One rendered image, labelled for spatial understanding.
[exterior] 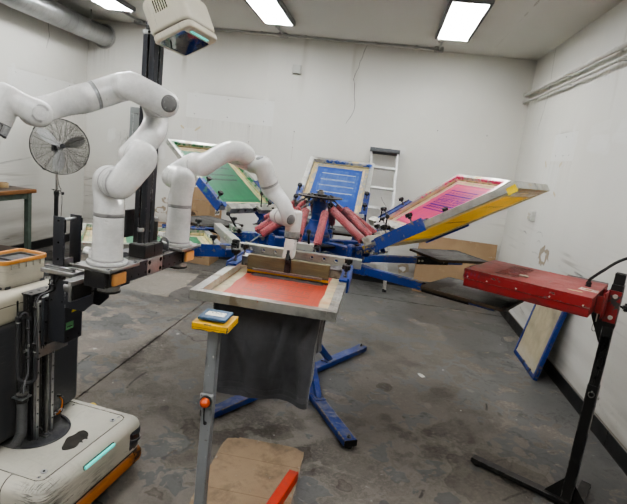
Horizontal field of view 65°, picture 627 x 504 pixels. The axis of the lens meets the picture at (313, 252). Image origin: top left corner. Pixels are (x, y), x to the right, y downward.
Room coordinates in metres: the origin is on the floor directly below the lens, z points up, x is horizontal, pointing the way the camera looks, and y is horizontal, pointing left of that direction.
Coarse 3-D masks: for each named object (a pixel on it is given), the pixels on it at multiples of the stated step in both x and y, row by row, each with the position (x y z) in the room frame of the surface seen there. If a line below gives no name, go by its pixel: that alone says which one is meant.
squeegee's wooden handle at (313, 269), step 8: (248, 256) 2.34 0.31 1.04; (256, 256) 2.34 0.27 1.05; (264, 256) 2.33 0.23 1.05; (272, 256) 2.35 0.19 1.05; (248, 264) 2.34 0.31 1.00; (256, 264) 2.34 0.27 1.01; (264, 264) 2.33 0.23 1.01; (272, 264) 2.33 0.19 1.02; (280, 264) 2.32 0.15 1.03; (296, 264) 2.31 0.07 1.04; (304, 264) 2.31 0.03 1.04; (312, 264) 2.30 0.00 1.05; (320, 264) 2.30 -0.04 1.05; (296, 272) 2.31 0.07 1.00; (304, 272) 2.31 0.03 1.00; (312, 272) 2.30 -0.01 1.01; (320, 272) 2.30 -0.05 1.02; (328, 272) 2.29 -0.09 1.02
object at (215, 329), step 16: (208, 320) 1.63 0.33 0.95; (208, 336) 1.64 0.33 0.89; (208, 352) 1.64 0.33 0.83; (208, 368) 1.64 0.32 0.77; (208, 384) 1.64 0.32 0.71; (208, 416) 1.63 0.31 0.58; (208, 432) 1.63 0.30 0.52; (208, 448) 1.63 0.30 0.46; (208, 464) 1.65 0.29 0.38; (208, 480) 1.67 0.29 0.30
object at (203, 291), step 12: (240, 264) 2.41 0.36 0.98; (216, 276) 2.09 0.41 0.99; (228, 276) 2.22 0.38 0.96; (192, 288) 1.86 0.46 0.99; (204, 288) 1.91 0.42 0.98; (336, 288) 2.13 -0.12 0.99; (204, 300) 1.84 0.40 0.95; (216, 300) 1.83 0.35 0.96; (228, 300) 1.83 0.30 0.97; (240, 300) 1.82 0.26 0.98; (252, 300) 1.82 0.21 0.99; (264, 300) 1.82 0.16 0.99; (276, 300) 1.84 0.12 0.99; (336, 300) 1.94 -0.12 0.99; (276, 312) 1.80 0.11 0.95; (288, 312) 1.80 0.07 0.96; (300, 312) 1.79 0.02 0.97; (312, 312) 1.79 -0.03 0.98; (324, 312) 1.78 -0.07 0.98; (336, 312) 1.78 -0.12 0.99
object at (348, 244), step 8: (272, 232) 3.38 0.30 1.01; (280, 232) 3.40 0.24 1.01; (264, 240) 3.06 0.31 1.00; (272, 240) 3.05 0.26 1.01; (280, 240) 3.12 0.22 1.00; (336, 240) 3.28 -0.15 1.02; (344, 240) 3.32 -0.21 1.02; (352, 240) 3.36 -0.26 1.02; (320, 248) 2.91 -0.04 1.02; (336, 248) 3.10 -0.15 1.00; (344, 248) 3.07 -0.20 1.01; (352, 248) 2.97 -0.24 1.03; (360, 248) 3.03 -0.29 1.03; (312, 256) 2.89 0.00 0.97; (352, 256) 2.98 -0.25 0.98; (360, 256) 2.97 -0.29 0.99; (368, 256) 3.04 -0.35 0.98
